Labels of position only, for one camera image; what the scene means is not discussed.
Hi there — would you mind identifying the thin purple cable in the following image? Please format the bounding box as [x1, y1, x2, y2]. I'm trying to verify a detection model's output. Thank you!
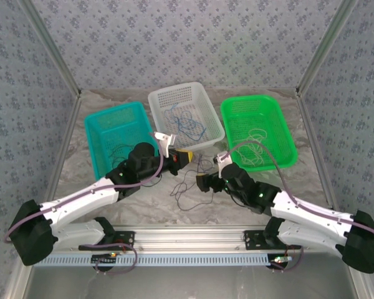
[107, 143, 135, 169]
[170, 174, 216, 211]
[193, 152, 218, 175]

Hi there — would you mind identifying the thin blue cable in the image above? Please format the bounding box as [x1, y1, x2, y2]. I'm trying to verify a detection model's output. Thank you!
[177, 118, 206, 145]
[173, 117, 206, 143]
[174, 108, 203, 131]
[163, 103, 194, 125]

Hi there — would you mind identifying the thin white cable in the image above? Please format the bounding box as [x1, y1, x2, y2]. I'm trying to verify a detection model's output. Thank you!
[247, 127, 267, 143]
[232, 140, 267, 166]

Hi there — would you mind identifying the teal plastic basket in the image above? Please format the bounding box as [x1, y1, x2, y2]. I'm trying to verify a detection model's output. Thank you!
[84, 101, 159, 181]

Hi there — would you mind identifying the white plastic basket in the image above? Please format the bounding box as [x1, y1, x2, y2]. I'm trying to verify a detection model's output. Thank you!
[147, 82, 226, 155]

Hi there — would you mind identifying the green plastic basket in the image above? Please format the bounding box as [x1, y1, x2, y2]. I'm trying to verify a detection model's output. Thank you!
[219, 94, 299, 172]

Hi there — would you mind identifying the small controller board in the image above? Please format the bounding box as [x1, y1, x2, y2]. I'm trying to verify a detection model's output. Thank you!
[91, 252, 119, 266]
[269, 254, 295, 269]

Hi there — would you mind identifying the left arm purple hose cable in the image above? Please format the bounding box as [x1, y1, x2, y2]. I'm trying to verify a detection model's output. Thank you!
[3, 131, 165, 275]

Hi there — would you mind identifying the arm purple hose cable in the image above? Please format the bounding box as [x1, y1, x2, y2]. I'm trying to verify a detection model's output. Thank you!
[224, 140, 374, 273]
[3, 131, 165, 275]

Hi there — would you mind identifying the right arm purple hose cable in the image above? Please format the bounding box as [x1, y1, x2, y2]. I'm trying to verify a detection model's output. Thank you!
[224, 140, 374, 273]

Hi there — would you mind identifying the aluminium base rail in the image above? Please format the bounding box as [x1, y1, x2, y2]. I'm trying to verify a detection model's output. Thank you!
[77, 224, 361, 252]

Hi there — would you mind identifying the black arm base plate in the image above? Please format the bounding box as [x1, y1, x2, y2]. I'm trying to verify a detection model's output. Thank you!
[112, 230, 135, 250]
[243, 229, 287, 250]

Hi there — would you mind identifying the white slotted cable duct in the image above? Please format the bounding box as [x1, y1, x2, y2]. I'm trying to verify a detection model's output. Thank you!
[34, 252, 277, 268]

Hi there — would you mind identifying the aluminium side rail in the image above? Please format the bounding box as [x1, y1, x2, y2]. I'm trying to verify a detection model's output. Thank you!
[36, 92, 84, 230]
[295, 88, 343, 227]

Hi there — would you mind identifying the aluminium frame post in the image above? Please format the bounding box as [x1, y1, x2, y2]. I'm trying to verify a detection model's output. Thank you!
[295, 0, 362, 97]

